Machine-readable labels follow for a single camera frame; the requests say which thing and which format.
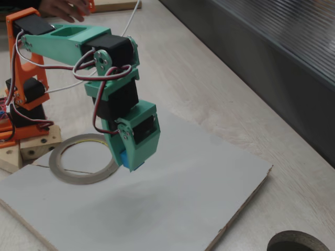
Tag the green gripper black servo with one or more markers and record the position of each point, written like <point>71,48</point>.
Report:
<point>143,142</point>

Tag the blue cube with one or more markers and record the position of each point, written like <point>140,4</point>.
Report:
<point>125,159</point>

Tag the wooden plank under leader arm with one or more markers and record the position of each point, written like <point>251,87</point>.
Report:
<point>117,5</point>

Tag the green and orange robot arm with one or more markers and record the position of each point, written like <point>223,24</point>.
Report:
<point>65,47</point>

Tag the person's hand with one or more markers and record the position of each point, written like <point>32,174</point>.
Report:
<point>62,8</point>

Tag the grey plywood board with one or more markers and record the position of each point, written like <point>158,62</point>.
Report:
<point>183,196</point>

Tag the wooden base block with holes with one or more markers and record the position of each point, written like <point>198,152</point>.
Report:
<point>39,149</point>

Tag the long wooden base plank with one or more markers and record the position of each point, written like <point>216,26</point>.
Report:
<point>9,159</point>

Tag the orange controller board holder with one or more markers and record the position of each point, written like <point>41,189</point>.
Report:
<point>6,144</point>

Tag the red controller board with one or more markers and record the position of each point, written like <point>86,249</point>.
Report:
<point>3,107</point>

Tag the grey frosted desk partition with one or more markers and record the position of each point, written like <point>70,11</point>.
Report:
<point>261,65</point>

